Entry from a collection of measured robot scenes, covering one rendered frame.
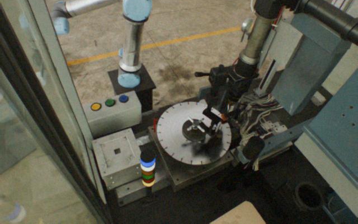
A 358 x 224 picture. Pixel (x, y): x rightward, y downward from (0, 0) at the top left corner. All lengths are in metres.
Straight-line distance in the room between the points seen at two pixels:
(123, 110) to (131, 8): 0.47
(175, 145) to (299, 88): 0.51
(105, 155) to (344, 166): 0.82
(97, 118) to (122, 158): 0.25
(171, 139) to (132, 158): 0.18
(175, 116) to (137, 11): 0.48
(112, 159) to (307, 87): 0.76
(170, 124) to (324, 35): 0.67
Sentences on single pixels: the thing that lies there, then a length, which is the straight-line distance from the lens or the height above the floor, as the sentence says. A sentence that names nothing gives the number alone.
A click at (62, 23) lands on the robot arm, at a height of 1.24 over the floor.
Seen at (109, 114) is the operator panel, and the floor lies 0.90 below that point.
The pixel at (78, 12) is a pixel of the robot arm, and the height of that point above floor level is 1.23.
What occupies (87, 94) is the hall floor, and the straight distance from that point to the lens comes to 2.51.
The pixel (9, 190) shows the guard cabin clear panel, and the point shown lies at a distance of 0.24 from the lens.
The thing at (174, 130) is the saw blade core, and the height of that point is 0.95.
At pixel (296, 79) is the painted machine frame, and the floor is 1.34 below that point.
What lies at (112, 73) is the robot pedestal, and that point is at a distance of 1.56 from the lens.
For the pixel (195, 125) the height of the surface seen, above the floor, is 1.00.
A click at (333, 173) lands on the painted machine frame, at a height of 1.27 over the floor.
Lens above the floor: 1.77
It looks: 49 degrees down
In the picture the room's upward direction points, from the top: 8 degrees clockwise
